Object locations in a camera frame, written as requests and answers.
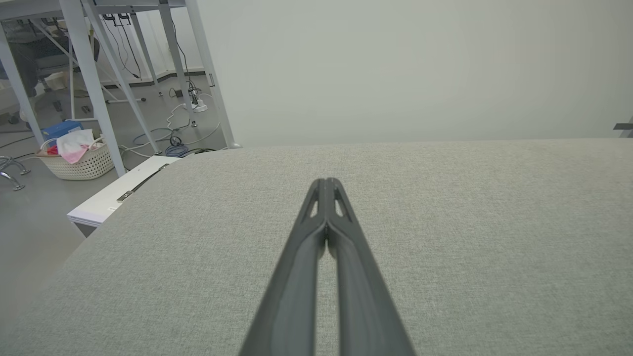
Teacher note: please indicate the pink cloth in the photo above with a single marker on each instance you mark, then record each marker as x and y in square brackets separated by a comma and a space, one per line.
[74, 146]

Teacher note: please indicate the grey metal table frame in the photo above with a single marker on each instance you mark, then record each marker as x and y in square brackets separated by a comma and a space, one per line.
[92, 74]

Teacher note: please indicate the white woven laundry basket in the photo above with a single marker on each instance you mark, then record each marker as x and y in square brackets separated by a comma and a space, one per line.
[84, 165]

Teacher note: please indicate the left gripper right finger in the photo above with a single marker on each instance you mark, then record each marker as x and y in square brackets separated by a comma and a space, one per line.
[363, 311]

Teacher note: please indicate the red cloth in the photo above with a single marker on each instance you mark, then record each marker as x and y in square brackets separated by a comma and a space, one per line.
[52, 150]

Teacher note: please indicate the blue box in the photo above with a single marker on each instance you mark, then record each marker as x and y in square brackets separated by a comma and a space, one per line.
[59, 128]

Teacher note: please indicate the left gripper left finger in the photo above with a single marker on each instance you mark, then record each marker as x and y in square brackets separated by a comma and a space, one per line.
[292, 306]

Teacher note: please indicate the chrome chair base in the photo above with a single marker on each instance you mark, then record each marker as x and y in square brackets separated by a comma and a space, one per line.
[17, 187]

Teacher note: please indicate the person in dark trousers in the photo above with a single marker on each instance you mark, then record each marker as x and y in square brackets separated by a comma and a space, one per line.
[24, 54]

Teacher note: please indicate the white power strip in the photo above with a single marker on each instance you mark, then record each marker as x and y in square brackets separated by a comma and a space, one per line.
[199, 107]

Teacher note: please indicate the white cabinet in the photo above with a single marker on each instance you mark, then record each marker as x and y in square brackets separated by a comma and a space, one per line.
[109, 198]

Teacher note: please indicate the white metal stand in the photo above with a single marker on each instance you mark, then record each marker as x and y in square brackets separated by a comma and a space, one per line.
[123, 100]

